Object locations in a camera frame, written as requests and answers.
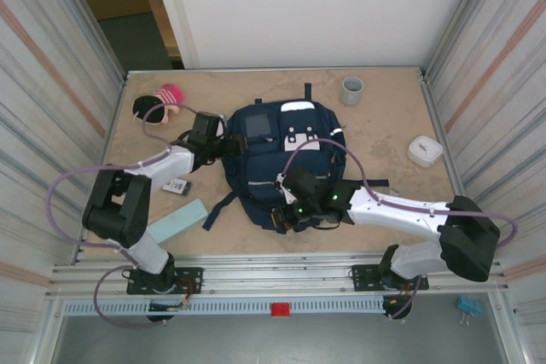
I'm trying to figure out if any blue binder clip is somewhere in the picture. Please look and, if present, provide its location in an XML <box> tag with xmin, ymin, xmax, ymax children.
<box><xmin>456</xmin><ymin>294</ymin><xmax>484</xmax><ymax>327</ymax></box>

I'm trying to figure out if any navy blue backpack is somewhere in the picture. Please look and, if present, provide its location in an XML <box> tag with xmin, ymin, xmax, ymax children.
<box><xmin>202</xmin><ymin>81</ymin><xmax>392</xmax><ymax>235</ymax></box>

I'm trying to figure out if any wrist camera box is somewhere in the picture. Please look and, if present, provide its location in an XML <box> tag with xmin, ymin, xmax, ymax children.
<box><xmin>276</xmin><ymin>171</ymin><xmax>296</xmax><ymax>206</ymax></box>
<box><xmin>212</xmin><ymin>113</ymin><xmax>229</xmax><ymax>137</ymax></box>

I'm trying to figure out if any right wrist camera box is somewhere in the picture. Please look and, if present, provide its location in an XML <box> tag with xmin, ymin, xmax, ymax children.
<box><xmin>276</xmin><ymin>171</ymin><xmax>296</xmax><ymax>206</ymax></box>

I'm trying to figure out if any small black card pack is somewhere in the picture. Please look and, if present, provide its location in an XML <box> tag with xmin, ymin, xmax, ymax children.
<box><xmin>163</xmin><ymin>178</ymin><xmax>192</xmax><ymax>197</ymax></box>

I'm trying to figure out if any perforated cable duct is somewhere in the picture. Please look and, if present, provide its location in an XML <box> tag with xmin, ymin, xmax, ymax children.
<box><xmin>62</xmin><ymin>298</ymin><xmax>387</xmax><ymax>316</ymax></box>

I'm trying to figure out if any small white square box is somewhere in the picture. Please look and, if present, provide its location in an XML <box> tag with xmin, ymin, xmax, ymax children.
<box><xmin>406</xmin><ymin>135</ymin><xmax>444</xmax><ymax>168</ymax></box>

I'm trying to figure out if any light blue pencil case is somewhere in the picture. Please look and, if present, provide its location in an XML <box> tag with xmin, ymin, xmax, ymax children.
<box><xmin>148</xmin><ymin>199</ymin><xmax>209</xmax><ymax>248</ymax></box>

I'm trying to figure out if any aluminium frame rail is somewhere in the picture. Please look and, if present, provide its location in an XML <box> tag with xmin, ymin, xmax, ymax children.
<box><xmin>45</xmin><ymin>252</ymin><xmax>511</xmax><ymax>302</ymax></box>

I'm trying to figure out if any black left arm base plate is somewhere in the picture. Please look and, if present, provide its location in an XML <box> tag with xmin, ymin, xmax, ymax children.
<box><xmin>126</xmin><ymin>267</ymin><xmax>205</xmax><ymax>296</ymax></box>

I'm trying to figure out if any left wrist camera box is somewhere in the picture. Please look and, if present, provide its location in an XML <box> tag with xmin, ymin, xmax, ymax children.
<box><xmin>212</xmin><ymin>113</ymin><xmax>229</xmax><ymax>137</ymax></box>

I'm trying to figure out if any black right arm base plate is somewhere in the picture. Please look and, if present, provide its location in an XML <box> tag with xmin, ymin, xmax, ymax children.
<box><xmin>350</xmin><ymin>263</ymin><xmax>430</xmax><ymax>292</ymax></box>

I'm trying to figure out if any plush doll with pink hat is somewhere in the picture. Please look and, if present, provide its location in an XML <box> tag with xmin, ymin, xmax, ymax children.
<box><xmin>131</xmin><ymin>84</ymin><xmax>185</xmax><ymax>126</ymax></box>

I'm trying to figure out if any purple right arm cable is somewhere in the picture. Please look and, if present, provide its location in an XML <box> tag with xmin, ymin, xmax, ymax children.
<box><xmin>283</xmin><ymin>138</ymin><xmax>520</xmax><ymax>321</ymax></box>

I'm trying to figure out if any grey cup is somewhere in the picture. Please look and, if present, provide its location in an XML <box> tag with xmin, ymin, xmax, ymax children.
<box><xmin>339</xmin><ymin>76</ymin><xmax>365</xmax><ymax>107</ymax></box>

